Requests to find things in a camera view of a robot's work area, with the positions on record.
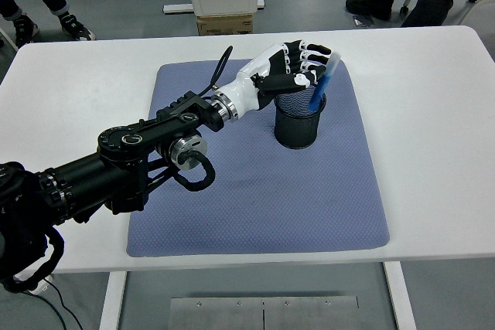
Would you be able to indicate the blue-grey textured mat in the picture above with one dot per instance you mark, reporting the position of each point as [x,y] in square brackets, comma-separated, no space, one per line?
[251,198]

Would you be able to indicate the white power strip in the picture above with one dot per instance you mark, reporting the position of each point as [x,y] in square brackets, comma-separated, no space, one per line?
[43,286]

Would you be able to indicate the cardboard box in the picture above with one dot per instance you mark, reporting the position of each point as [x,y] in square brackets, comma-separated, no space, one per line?
[224,25]

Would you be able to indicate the white slanted furniture foot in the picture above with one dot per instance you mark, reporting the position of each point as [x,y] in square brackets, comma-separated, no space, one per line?
[8,39]

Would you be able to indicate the small grey floor pad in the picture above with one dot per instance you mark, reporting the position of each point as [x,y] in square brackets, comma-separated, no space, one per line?
[361,22]

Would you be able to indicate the white table leg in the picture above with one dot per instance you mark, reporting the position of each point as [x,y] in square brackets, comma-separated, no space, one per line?
[112,303]
[400,299]

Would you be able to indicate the black mesh pen holder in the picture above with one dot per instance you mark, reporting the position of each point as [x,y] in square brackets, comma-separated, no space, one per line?
[298,129]

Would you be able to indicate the white office chair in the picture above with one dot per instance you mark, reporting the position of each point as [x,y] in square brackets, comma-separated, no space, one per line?
[483,15]

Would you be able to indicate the blue marker pen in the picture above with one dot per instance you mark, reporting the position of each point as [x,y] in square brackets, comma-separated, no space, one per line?
[321,92]

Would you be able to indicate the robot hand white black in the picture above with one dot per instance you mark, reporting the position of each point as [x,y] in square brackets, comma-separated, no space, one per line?
[247,84]

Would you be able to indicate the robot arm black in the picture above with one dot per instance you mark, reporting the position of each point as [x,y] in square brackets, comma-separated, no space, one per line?
[116,175]

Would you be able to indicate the white floor base bar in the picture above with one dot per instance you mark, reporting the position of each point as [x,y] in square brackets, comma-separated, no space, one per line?
[176,7]

